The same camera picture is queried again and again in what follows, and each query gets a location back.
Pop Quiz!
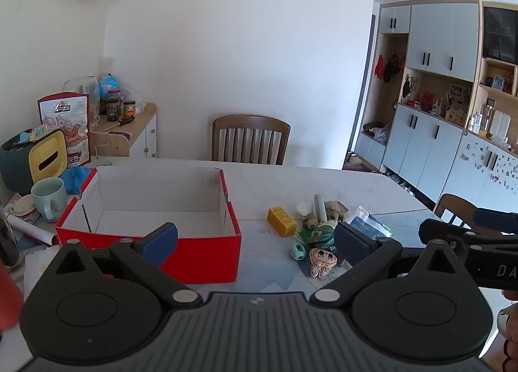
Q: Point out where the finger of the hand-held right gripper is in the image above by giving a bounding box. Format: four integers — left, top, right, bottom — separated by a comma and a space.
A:
419, 219, 480, 251
473, 208, 518, 235

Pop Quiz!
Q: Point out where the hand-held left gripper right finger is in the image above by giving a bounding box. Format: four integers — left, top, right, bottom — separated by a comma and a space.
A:
310, 221, 458, 308

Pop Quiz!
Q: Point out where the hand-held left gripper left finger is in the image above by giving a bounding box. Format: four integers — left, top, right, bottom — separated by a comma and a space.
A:
52, 223, 203, 308

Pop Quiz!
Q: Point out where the green patterned pouch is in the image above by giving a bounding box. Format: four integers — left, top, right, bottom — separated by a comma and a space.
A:
298, 223, 337, 250

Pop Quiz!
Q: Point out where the pale green tube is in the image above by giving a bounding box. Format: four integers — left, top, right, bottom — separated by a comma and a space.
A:
314, 194, 328, 222

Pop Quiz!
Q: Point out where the red cardboard box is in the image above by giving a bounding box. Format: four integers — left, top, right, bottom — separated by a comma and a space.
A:
55, 167, 242, 284

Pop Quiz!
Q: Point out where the small yellow box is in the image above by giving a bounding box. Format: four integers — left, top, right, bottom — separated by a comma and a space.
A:
267, 207, 298, 238

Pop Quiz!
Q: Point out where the person's right hand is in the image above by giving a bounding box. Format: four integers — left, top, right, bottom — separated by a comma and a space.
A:
498, 289, 518, 372

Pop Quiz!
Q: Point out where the wooden slat-back chair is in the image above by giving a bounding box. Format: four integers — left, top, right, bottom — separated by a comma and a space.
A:
211, 114, 291, 166
433, 193, 492, 232

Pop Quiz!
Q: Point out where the clear drinking glass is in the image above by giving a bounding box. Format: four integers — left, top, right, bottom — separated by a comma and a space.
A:
95, 139, 112, 162

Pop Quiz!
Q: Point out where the small white wood-top cabinet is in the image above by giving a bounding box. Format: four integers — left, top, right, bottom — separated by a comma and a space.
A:
88, 103, 158, 159

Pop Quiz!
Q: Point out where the mint green mug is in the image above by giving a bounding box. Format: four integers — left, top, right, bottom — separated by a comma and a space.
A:
31, 177, 68, 223

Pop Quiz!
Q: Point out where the black and yellow screwdriver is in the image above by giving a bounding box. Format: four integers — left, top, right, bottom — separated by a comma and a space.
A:
103, 115, 137, 132

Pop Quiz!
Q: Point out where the rolled white paper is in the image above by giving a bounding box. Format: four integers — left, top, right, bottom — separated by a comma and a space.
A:
7, 213, 60, 246

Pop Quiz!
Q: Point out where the cream round lid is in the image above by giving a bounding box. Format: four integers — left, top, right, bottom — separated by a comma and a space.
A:
10, 193, 41, 224

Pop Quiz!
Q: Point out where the yellow and teal tissue box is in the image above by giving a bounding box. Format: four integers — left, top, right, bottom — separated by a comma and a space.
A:
0, 129, 68, 195

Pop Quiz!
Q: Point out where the red and white snack bag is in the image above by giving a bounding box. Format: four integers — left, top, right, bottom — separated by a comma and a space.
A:
38, 92, 91, 169

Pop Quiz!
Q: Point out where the clear glass jar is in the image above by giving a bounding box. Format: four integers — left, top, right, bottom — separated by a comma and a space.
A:
0, 200, 26, 272

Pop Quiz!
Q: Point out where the blue globe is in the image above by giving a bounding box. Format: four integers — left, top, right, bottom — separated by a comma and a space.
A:
98, 75, 121, 100

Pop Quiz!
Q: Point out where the light blue small toy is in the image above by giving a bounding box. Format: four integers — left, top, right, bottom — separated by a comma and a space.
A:
15, 125, 50, 143

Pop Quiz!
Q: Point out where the black hanging bag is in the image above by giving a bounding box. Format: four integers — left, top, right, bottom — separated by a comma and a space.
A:
383, 53, 402, 84

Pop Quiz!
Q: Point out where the white wall cabinet unit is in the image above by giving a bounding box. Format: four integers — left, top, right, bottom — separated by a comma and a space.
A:
350, 0, 518, 231

